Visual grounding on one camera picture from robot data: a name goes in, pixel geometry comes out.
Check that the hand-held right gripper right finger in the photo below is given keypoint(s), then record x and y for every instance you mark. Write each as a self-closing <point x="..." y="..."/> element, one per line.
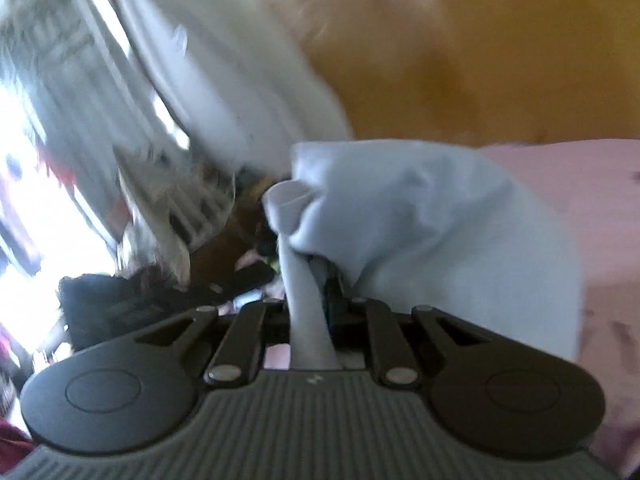
<point x="340" y="325"/>

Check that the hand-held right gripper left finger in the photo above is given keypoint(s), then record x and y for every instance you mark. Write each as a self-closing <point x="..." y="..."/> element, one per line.
<point x="250" y="330"/>

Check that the plain white sweatshirt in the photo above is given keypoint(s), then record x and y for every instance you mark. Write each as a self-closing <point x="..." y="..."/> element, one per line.
<point x="425" y="220"/>

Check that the dark garment with green cuff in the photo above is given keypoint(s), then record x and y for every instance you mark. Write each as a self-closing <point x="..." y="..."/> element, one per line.
<point x="110" y="300"/>

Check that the pink printed blanket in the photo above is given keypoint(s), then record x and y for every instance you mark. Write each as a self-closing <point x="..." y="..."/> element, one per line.
<point x="600" y="210"/>

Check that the wood-pattern vinyl sheet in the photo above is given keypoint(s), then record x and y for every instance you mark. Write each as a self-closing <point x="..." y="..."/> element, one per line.
<point x="500" y="60"/>

